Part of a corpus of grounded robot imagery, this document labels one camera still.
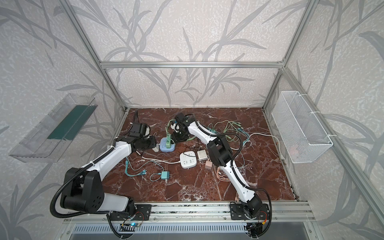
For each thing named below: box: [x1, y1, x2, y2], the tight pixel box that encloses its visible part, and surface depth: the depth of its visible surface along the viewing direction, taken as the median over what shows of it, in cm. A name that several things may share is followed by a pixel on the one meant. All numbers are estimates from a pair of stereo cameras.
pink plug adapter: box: [205, 160, 213, 170], surface depth 90 cm
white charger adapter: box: [197, 149, 208, 161], surface depth 93 cm
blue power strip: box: [159, 137, 176, 153], surface depth 97 cm
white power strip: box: [179, 150, 197, 169], surface depth 91 cm
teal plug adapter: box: [161, 171, 170, 180], surface depth 86 cm
